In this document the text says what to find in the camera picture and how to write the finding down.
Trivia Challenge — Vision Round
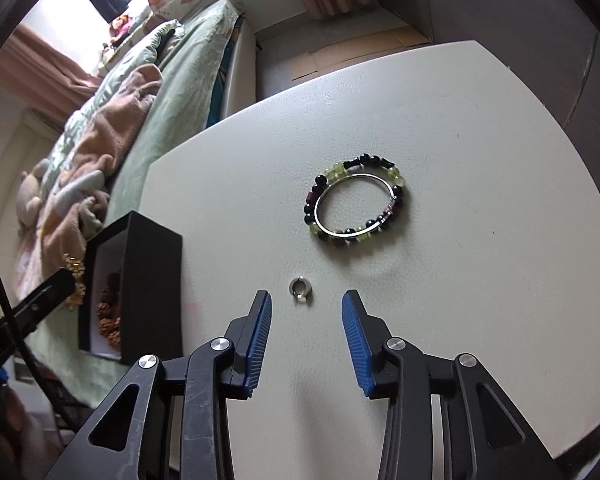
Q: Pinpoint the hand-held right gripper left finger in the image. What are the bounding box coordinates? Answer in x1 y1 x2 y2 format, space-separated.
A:
45 289 273 480

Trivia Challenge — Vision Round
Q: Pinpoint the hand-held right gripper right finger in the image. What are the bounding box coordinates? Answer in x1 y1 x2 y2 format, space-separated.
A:
341 289 568 480

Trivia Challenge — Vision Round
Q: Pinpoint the dark and green bead bracelet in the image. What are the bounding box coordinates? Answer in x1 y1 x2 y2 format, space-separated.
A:
302 152 411 251

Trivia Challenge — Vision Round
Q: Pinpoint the flat cardboard sheet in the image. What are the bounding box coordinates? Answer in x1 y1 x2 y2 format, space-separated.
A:
285 25 433 82

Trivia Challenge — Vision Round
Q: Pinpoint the bed with green sheet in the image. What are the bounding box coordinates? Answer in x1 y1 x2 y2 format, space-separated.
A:
27 0 247 376

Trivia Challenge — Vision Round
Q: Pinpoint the silver ring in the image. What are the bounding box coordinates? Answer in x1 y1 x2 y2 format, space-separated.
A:
290 276 315 305

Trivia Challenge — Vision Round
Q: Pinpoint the silver bangle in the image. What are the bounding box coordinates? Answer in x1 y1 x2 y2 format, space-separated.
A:
314 172 395 238

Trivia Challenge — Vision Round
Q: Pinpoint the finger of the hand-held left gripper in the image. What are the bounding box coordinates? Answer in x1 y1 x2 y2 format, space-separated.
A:
0 267 78 342

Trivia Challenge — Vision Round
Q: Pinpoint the black jewelry box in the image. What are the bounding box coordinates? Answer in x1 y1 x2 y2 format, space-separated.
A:
77 211 184 365

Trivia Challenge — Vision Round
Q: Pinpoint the gold bracelet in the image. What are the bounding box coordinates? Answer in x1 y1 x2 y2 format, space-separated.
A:
62 254 89 311

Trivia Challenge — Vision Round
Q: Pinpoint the window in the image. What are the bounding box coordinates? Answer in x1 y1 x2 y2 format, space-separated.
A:
22 0 191 56

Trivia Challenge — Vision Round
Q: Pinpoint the pale floral quilt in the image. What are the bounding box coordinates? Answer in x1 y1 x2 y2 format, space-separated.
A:
55 19 186 161

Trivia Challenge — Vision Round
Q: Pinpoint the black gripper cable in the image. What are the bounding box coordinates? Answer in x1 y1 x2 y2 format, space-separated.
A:
0 234 81 431

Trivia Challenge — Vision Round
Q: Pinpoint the beige plush toy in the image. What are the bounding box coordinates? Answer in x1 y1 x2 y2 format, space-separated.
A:
16 159 106 233

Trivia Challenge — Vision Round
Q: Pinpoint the brown bead bracelet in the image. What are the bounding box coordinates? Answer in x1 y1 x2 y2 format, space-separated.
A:
95 271 127 349

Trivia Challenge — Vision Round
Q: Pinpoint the pink fleece blanket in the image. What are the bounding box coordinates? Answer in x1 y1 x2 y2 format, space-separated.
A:
10 65 164 301

